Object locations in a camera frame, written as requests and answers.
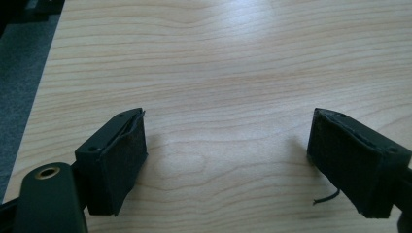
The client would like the dark metal stand base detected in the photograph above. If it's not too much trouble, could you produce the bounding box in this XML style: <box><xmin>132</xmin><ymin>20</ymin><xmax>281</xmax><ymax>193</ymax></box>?
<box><xmin>0</xmin><ymin>0</ymin><xmax>66</xmax><ymax>25</ymax></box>

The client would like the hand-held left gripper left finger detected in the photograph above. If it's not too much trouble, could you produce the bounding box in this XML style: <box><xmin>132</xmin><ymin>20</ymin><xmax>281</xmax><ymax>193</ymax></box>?
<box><xmin>74</xmin><ymin>107</ymin><xmax>149</xmax><ymax>216</ymax></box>

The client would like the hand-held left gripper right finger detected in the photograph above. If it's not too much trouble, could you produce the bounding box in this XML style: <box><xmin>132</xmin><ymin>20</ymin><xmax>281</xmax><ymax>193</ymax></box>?
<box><xmin>306</xmin><ymin>107</ymin><xmax>412</xmax><ymax>219</ymax></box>

